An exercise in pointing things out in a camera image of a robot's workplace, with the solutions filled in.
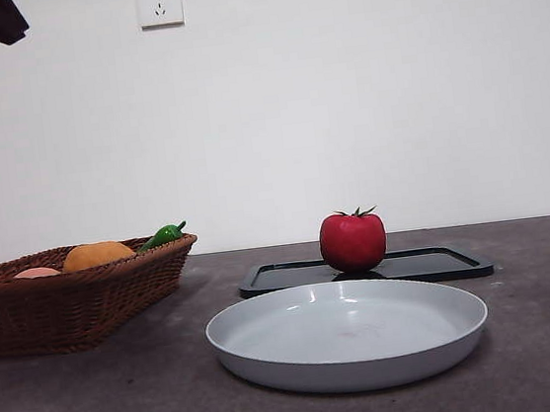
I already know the grey round plate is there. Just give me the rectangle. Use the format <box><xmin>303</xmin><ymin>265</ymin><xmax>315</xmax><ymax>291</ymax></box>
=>
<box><xmin>201</xmin><ymin>264</ymin><xmax>497</xmax><ymax>410</ymax></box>

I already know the pink egg-shaped vegetable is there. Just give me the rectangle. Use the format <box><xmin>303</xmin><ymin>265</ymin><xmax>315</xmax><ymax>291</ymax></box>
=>
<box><xmin>12</xmin><ymin>264</ymin><xmax>62</xmax><ymax>282</ymax></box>

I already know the green chili pepper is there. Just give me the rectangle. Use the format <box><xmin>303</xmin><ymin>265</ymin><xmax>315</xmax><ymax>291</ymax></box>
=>
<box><xmin>133</xmin><ymin>220</ymin><xmax>191</xmax><ymax>254</ymax></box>

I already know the brown wicker basket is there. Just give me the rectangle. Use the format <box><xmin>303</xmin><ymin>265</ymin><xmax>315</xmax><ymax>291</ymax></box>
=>
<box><xmin>0</xmin><ymin>230</ymin><xmax>209</xmax><ymax>362</ymax></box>

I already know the yellow-orange potato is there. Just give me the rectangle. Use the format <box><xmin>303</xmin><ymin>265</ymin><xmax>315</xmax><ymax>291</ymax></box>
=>
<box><xmin>59</xmin><ymin>237</ymin><xmax>137</xmax><ymax>275</ymax></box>

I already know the red tomato with green calyx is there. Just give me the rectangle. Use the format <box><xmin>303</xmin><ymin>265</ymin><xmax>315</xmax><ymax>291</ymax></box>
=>
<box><xmin>315</xmin><ymin>203</ymin><xmax>391</xmax><ymax>277</ymax></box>

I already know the white wall power socket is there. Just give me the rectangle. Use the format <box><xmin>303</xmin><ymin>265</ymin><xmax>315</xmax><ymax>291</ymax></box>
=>
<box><xmin>136</xmin><ymin>0</ymin><xmax>186</xmax><ymax>32</ymax></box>

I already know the dark rectangular tray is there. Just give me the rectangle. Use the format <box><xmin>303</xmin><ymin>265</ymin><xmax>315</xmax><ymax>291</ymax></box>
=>
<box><xmin>235</xmin><ymin>238</ymin><xmax>496</xmax><ymax>305</ymax></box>

